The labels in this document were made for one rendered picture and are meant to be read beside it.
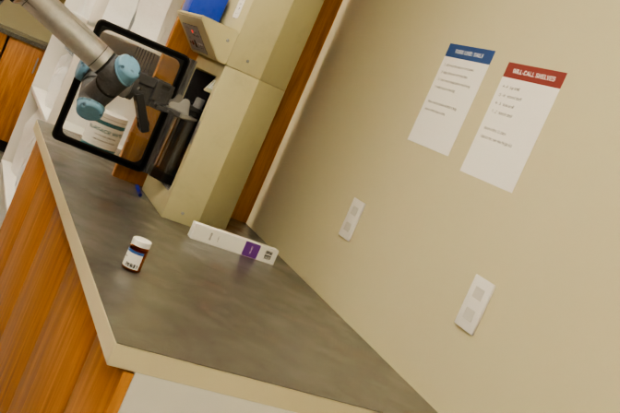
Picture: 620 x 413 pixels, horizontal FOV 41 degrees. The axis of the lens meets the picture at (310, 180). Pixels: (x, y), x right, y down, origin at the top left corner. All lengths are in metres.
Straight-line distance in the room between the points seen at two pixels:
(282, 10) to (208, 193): 0.56
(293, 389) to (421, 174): 0.80
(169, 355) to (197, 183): 1.08
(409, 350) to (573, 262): 0.49
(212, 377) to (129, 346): 0.15
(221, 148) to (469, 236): 0.85
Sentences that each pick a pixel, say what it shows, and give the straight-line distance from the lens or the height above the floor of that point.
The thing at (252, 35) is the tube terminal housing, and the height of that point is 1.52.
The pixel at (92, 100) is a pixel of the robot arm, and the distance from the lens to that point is 2.30.
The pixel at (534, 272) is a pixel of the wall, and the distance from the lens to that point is 1.67.
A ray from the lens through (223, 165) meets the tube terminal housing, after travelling 2.40.
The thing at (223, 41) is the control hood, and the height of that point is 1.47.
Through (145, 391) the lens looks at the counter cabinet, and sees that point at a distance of 1.40.
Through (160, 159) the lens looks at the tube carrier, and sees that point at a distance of 2.47.
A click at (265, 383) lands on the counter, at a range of 1.45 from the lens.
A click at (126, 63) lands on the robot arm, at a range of 2.23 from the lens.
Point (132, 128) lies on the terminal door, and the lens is 2.65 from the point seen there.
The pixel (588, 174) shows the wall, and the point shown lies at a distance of 1.65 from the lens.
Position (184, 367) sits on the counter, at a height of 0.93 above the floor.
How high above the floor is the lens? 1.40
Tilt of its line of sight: 5 degrees down
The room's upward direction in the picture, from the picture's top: 24 degrees clockwise
